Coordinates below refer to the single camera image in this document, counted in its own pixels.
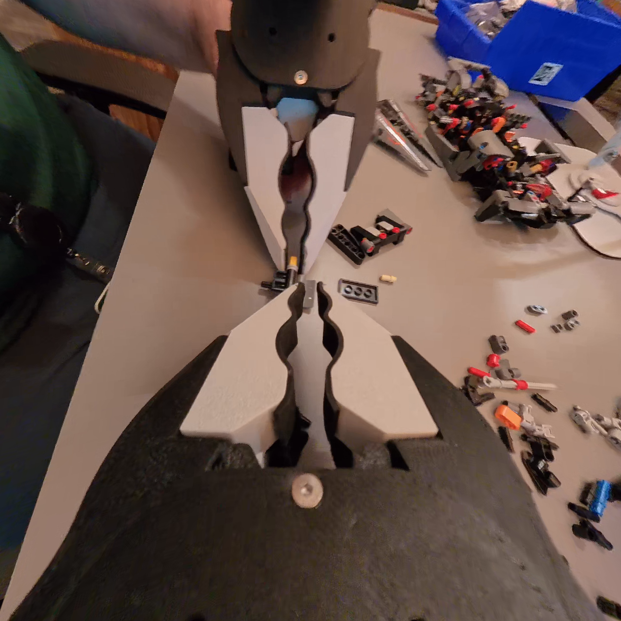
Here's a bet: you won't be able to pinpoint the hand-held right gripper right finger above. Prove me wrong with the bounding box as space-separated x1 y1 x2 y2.
315 281 440 469

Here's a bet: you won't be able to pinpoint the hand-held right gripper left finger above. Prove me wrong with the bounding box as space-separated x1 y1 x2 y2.
180 284 311 469

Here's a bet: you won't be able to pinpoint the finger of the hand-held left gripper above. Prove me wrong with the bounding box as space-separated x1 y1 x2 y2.
300 112 356 271
242 106 293 272

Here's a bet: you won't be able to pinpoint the black grey lego assembly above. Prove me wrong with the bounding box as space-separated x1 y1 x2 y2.
350 209 413 258

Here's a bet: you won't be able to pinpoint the yellow axle lego assembly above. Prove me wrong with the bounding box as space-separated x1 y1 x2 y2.
261 262 317 313

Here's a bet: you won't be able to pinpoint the pile of lego pieces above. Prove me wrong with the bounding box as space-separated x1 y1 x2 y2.
461 334 621 619

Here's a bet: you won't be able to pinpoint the person's left forearm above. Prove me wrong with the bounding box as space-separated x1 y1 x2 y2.
24 0 234 76

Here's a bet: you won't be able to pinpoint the silver lego body panel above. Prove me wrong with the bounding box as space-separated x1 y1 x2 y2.
374 99 444 173

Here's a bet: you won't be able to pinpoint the black curved lego beam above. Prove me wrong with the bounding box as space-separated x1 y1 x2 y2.
327 224 367 266

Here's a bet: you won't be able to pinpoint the black flat lego plate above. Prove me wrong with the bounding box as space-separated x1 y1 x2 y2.
338 278 379 305

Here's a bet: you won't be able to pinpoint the partly built lego car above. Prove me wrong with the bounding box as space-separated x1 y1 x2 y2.
416 68 602 229

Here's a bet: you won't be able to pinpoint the person's legs blue pants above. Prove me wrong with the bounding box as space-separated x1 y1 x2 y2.
0 97 161 554

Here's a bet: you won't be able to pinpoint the brown office chair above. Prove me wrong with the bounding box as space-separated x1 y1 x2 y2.
22 39 178 122

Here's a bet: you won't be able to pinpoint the person's torso green shirt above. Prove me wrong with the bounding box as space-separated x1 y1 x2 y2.
0 34 98 311

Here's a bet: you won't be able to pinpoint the blue plastic bin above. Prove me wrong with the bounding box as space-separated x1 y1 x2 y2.
434 0 621 103

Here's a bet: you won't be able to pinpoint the black badge reel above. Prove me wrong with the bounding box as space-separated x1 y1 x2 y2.
0 193 114 284

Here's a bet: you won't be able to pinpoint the white rounded board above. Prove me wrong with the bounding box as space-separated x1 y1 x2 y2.
517 136 621 254

